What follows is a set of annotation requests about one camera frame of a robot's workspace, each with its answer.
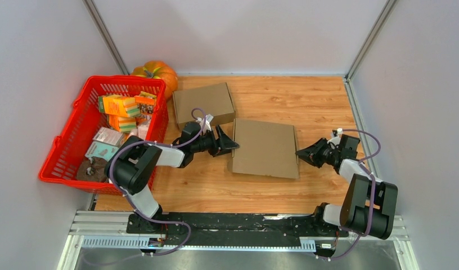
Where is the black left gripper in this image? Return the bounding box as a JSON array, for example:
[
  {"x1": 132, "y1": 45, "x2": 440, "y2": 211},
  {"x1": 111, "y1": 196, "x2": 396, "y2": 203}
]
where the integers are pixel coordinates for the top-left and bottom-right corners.
[{"x1": 192, "y1": 125, "x2": 240, "y2": 158}]

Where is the brown cardboard sheet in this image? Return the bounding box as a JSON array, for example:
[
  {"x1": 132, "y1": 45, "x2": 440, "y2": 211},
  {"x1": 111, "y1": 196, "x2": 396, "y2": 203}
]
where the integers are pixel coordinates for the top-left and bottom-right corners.
[{"x1": 228, "y1": 118, "x2": 300, "y2": 179}]

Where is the brown cardboard box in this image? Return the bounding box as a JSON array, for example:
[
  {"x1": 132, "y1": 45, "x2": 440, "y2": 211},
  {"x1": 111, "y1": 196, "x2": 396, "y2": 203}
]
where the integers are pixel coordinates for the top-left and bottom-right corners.
[{"x1": 173, "y1": 82, "x2": 236, "y2": 130}]

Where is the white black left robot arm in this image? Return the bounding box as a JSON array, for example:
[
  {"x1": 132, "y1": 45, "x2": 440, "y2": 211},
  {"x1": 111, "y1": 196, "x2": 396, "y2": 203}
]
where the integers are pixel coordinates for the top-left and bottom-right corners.
[{"x1": 104, "y1": 119, "x2": 240, "y2": 233}]

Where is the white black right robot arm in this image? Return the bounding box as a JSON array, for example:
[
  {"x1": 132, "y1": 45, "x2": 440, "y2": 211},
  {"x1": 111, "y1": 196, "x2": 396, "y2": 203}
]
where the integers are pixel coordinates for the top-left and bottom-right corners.
[{"x1": 296, "y1": 134, "x2": 398, "y2": 240}]

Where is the orange snack box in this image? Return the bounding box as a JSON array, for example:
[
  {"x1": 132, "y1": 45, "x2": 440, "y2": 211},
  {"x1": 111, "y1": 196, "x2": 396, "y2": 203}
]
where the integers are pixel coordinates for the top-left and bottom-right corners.
[{"x1": 134, "y1": 91, "x2": 157, "y2": 115}]

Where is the teal cookie box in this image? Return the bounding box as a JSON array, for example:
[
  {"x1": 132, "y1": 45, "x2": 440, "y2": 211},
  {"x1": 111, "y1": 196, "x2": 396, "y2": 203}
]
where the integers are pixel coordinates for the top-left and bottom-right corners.
[{"x1": 84, "y1": 141, "x2": 119, "y2": 161}]

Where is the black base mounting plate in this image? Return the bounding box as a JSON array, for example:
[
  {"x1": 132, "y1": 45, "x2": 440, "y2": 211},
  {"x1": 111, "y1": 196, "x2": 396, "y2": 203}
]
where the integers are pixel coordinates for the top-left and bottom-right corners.
[{"x1": 126, "y1": 212, "x2": 349, "y2": 248}]

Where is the grey pink packet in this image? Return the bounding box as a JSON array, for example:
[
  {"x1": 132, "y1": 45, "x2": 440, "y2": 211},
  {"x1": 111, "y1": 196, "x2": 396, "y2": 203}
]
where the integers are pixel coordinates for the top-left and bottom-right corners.
[{"x1": 125, "y1": 120, "x2": 151, "y2": 140}]

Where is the orange pumpkin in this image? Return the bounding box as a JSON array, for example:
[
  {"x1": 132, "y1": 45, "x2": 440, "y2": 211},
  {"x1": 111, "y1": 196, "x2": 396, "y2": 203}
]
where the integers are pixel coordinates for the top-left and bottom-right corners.
[{"x1": 130, "y1": 60, "x2": 178, "y2": 100}]

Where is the orange sponge pack lower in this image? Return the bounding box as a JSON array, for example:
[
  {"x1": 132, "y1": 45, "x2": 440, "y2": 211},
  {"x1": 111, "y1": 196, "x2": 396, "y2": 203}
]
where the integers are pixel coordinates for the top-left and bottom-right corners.
[{"x1": 108, "y1": 115, "x2": 137, "y2": 133}]

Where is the orange sponge pack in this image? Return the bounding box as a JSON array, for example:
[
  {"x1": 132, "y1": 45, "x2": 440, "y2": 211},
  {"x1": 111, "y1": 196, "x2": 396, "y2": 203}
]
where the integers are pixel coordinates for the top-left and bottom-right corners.
[
  {"x1": 98, "y1": 94, "x2": 140, "y2": 118},
  {"x1": 108, "y1": 115, "x2": 137, "y2": 133}
]

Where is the orange sponge pack upper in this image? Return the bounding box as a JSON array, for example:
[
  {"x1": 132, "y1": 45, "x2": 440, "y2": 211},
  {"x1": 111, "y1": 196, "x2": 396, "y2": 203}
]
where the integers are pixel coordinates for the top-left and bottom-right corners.
[{"x1": 98, "y1": 94, "x2": 140, "y2": 118}]

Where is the brown netted item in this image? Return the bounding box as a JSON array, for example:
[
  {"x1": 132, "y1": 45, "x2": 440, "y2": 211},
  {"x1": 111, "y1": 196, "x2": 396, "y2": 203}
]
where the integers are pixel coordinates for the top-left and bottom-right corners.
[{"x1": 75, "y1": 157, "x2": 107, "y2": 183}]

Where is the red plastic shopping basket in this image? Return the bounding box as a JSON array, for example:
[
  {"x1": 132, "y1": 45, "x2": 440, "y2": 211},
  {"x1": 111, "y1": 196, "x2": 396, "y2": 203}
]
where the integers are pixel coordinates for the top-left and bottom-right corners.
[{"x1": 38, "y1": 75, "x2": 169, "y2": 196}]

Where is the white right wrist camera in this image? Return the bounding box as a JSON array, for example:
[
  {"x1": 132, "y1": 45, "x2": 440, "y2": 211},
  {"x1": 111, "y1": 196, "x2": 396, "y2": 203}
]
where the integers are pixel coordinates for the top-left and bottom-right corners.
[{"x1": 328, "y1": 128, "x2": 343, "y2": 146}]

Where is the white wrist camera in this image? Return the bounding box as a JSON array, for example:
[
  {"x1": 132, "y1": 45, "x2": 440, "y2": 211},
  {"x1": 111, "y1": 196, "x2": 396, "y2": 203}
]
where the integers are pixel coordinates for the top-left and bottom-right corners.
[
  {"x1": 328, "y1": 128, "x2": 343, "y2": 146},
  {"x1": 196, "y1": 114, "x2": 214, "y2": 134}
]

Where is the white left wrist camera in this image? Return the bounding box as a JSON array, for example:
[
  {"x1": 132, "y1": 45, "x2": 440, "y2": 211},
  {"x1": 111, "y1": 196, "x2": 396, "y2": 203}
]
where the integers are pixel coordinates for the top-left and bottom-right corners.
[{"x1": 196, "y1": 114, "x2": 214, "y2": 134}]

